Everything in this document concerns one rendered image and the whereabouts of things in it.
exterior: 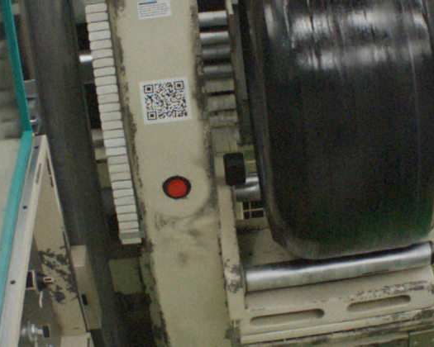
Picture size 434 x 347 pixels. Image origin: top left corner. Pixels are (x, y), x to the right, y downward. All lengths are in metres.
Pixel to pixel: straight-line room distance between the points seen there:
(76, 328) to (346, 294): 0.46
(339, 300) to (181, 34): 0.53
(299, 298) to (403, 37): 0.53
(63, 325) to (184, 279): 0.27
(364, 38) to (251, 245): 0.66
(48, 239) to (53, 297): 0.11
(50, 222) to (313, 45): 0.47
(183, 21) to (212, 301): 0.54
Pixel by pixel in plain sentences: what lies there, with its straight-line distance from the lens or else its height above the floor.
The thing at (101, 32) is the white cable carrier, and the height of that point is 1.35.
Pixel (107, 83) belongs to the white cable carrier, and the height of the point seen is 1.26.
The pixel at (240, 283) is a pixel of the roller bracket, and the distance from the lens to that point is 1.59.
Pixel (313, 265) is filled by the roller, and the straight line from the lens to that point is 1.65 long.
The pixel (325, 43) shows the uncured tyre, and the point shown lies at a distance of 1.36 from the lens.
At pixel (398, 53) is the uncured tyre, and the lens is 1.37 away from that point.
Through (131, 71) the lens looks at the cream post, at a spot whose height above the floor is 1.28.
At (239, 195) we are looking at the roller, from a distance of 1.87.
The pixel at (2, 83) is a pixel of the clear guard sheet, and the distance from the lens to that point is 1.24.
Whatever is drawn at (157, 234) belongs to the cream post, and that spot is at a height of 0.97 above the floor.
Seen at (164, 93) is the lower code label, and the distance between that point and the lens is 1.53.
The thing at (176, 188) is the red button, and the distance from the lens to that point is 1.61.
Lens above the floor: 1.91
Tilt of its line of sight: 31 degrees down
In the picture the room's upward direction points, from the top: 6 degrees counter-clockwise
